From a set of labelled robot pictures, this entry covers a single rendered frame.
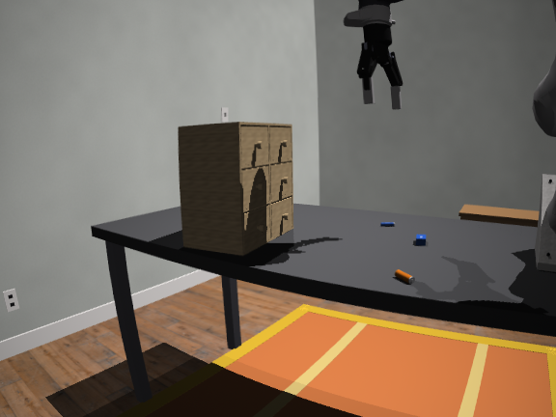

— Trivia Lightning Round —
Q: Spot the light wooden chest of drawers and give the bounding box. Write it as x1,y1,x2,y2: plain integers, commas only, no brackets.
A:
178,122,293,256

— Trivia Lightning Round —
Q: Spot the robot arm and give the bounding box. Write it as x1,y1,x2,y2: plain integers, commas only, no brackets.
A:
344,0,556,232

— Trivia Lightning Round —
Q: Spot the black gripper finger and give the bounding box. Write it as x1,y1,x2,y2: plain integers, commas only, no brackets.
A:
357,42,384,104
380,51,403,109

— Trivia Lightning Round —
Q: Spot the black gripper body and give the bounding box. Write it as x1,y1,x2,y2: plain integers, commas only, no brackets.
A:
363,23,392,65

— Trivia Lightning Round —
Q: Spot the orange and grey battery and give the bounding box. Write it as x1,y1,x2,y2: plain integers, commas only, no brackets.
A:
395,270,415,284

